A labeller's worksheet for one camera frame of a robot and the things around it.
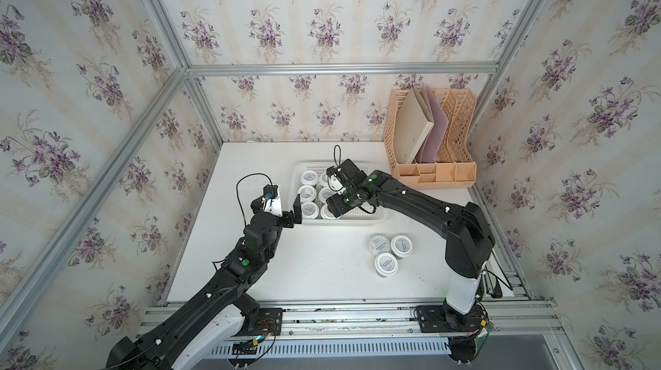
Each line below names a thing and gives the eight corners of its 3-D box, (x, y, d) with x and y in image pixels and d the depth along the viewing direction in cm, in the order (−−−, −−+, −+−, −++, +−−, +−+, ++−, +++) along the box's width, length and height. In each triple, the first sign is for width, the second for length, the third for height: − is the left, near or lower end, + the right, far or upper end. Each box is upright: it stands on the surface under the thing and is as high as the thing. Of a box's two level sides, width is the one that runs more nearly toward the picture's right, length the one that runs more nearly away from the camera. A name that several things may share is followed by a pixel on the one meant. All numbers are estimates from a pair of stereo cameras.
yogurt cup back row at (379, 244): (369, 256, 86) (371, 251, 83) (368, 241, 90) (369, 235, 86) (388, 256, 86) (390, 251, 83) (385, 241, 90) (388, 235, 86)
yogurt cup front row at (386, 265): (373, 280, 82) (377, 272, 77) (372, 261, 86) (374, 253, 81) (395, 280, 82) (399, 273, 77) (392, 261, 86) (396, 253, 81)
